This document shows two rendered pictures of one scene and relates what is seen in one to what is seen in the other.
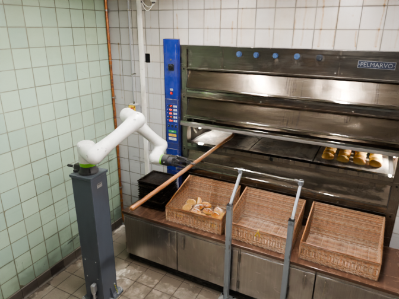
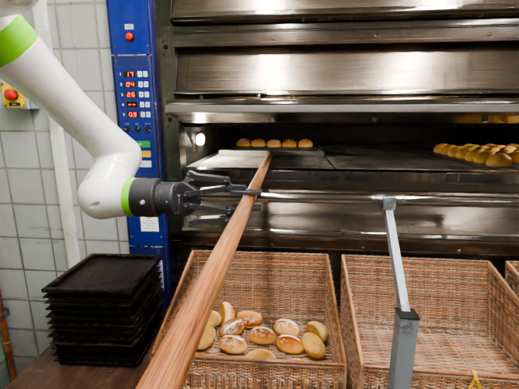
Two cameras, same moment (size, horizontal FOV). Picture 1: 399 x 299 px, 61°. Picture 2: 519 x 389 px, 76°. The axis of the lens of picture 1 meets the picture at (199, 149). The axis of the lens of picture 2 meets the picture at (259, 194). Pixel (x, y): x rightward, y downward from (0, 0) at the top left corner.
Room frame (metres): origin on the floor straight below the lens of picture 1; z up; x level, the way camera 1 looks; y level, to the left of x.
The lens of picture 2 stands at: (1.85, 0.32, 1.38)
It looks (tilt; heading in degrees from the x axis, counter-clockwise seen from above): 13 degrees down; 338
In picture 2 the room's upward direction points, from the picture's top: straight up
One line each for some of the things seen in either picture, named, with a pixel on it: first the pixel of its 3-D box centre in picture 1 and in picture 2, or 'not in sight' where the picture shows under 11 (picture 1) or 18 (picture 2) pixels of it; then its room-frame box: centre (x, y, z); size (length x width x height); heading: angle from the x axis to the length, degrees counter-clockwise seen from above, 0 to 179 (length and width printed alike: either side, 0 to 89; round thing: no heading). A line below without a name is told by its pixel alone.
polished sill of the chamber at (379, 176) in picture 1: (278, 158); (412, 176); (2.80, -0.69, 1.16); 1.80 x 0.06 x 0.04; 63
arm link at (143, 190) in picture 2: (167, 160); (150, 197); (2.66, 0.27, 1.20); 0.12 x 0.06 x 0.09; 153
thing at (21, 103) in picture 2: (133, 108); (20, 95); (3.42, 0.67, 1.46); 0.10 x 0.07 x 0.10; 63
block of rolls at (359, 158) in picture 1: (353, 150); (507, 153); (2.91, -1.40, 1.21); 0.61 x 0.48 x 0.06; 153
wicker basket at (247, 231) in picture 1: (265, 218); (433, 324); (2.54, -0.57, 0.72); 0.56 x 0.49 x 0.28; 62
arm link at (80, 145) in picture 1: (86, 153); not in sight; (2.39, 0.84, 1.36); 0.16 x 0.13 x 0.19; 37
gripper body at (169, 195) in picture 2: (174, 161); (180, 197); (2.62, 0.21, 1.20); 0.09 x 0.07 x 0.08; 63
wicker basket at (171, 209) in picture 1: (203, 202); (253, 315); (2.81, -0.04, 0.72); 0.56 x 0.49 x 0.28; 64
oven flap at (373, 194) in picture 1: (275, 174); (411, 213); (2.78, -0.68, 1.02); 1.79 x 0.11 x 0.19; 63
